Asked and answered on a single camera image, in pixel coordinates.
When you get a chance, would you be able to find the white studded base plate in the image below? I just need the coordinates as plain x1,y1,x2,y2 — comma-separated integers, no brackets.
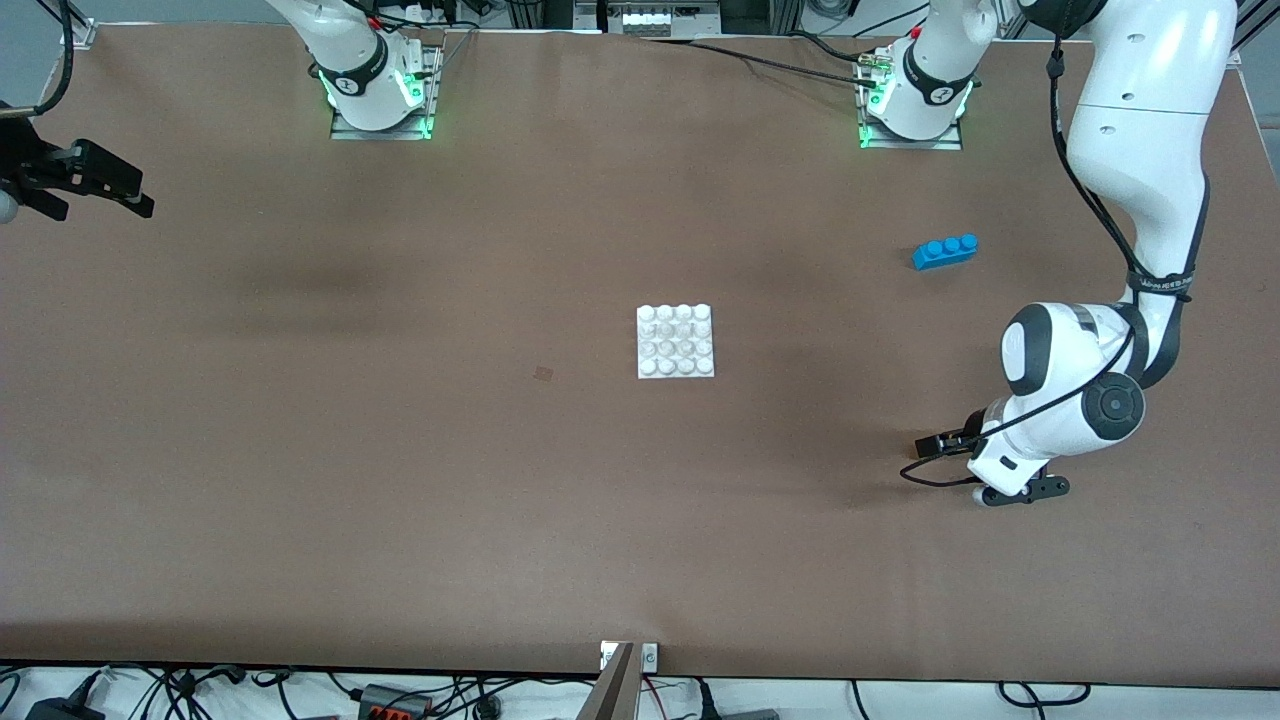
637,304,716,380

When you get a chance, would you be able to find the blue three-stud block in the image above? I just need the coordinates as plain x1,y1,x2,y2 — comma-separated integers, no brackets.
912,234,979,271

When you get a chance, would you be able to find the grey terminal device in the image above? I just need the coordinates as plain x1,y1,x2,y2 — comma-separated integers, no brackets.
605,0,723,39

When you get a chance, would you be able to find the black adapter with orange connector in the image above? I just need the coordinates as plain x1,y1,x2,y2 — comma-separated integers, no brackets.
358,684,433,720

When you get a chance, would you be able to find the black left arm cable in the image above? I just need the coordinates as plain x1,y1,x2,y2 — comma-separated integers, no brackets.
900,30,1196,489

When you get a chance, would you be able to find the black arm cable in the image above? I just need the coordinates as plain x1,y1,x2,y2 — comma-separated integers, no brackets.
38,0,76,116
900,30,1196,489

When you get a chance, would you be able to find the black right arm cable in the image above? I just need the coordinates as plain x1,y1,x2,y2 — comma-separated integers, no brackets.
38,0,76,116

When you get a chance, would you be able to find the black looped floor cable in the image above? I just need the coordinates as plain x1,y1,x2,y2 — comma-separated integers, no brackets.
1000,682,1091,707

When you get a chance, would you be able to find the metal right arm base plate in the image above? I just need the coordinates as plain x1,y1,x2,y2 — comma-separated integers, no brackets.
330,45,444,141

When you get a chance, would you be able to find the black table cable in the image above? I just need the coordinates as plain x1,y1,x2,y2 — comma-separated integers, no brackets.
788,30,866,63
640,35,886,91

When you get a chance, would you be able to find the grey camera post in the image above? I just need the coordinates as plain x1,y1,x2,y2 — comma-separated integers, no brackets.
578,643,641,720

